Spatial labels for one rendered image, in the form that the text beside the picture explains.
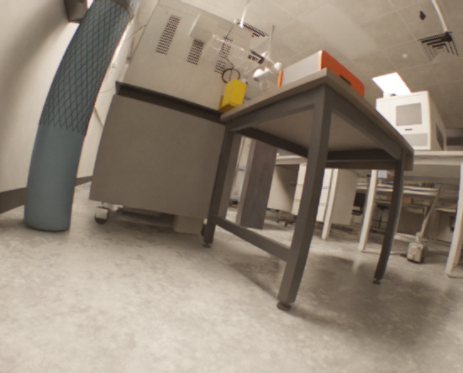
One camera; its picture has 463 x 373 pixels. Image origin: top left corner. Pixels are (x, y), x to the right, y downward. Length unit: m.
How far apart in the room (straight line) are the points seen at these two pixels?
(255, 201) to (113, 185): 1.43
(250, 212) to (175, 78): 1.44
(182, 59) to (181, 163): 0.62
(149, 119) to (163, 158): 0.22
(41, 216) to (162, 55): 1.03
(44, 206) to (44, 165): 0.16
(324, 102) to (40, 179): 1.04
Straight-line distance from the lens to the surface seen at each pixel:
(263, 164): 2.23
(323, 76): 0.69
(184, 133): 1.24
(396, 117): 2.20
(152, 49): 1.39
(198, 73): 1.38
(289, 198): 3.49
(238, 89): 1.30
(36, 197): 1.01
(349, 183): 2.76
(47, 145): 0.99
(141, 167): 1.19
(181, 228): 1.42
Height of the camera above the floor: 0.31
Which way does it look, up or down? 1 degrees up
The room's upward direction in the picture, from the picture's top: 11 degrees clockwise
